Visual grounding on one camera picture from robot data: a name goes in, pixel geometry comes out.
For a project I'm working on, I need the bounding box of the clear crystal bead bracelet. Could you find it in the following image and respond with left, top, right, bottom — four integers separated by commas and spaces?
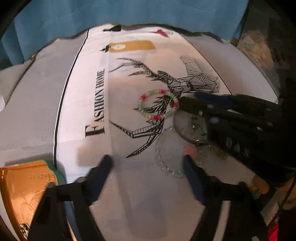
154, 126, 205, 178

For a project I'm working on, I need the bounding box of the pink green bead bracelet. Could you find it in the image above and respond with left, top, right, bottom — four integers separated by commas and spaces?
137, 89, 180, 121

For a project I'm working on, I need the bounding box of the person right hand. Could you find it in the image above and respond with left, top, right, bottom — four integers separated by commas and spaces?
249, 175, 295, 210

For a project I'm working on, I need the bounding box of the orange metal tray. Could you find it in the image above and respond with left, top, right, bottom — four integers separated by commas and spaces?
1, 160, 66, 240

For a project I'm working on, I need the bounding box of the dark plastic storage box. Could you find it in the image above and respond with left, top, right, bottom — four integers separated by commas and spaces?
237, 1, 295, 96

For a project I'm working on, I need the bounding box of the grey printed tablecloth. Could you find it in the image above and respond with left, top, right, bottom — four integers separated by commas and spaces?
1, 25, 278, 240

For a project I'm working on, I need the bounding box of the blue curtain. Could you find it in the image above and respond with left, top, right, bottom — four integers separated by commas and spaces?
1, 1, 248, 69

